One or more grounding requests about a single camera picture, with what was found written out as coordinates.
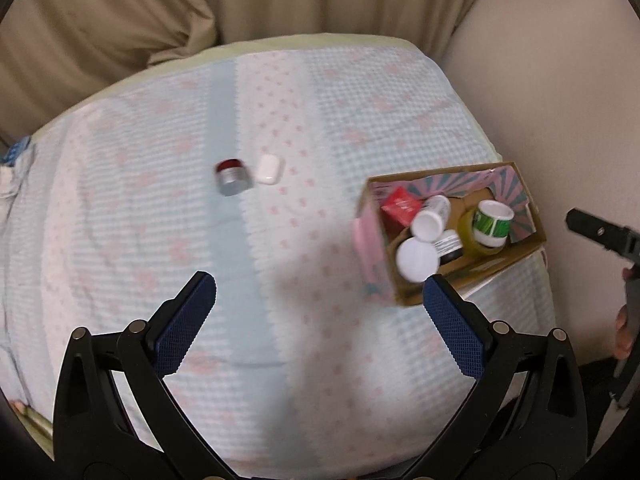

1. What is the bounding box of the frosted jar with white lid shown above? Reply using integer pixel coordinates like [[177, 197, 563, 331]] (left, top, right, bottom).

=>
[[396, 236, 440, 282]]

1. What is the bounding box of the green jar with white lid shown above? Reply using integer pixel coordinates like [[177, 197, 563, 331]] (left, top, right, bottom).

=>
[[472, 200, 514, 249]]

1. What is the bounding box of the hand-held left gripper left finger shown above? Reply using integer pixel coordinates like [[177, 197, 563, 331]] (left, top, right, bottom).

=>
[[52, 271, 236, 480]]

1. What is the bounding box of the crumpled light blue cloth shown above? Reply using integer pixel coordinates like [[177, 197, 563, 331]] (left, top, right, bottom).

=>
[[0, 137, 36, 221]]

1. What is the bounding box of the blue checked blanket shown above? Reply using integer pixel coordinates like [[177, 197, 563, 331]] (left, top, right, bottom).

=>
[[0, 42, 558, 480]]

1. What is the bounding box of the white earbud case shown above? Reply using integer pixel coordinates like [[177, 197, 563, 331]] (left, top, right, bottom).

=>
[[254, 153, 282, 185]]

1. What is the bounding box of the white pill bottle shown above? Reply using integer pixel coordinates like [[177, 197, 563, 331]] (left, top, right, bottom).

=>
[[411, 195, 452, 241]]

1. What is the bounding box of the small black jar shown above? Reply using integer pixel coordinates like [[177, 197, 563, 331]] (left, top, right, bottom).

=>
[[434, 230, 464, 263]]

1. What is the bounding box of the silver jar with red lid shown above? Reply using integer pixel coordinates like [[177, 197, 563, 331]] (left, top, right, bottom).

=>
[[215, 158, 253, 197]]

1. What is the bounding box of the cardboard box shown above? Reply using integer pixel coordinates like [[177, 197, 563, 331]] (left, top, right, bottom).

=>
[[352, 161, 547, 307]]

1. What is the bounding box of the yellow tape roll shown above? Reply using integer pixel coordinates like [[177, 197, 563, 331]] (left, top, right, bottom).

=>
[[459, 208, 503, 259]]

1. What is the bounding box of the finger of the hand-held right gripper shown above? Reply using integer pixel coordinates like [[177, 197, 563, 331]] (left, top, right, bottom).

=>
[[565, 208, 640, 262]]

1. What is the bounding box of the person's right hand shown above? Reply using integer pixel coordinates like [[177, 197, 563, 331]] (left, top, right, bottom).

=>
[[614, 266, 640, 361]]

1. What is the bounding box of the blue patterned packet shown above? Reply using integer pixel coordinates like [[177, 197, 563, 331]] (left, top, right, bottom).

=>
[[2, 137, 35, 167]]

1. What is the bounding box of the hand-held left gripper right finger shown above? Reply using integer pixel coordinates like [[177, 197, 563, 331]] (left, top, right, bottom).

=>
[[422, 274, 589, 480]]

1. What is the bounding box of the small red box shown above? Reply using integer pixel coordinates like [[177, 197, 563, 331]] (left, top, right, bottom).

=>
[[381, 186, 421, 227]]

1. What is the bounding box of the light green bed sheet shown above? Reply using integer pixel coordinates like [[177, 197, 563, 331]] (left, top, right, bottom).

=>
[[30, 32, 503, 163]]

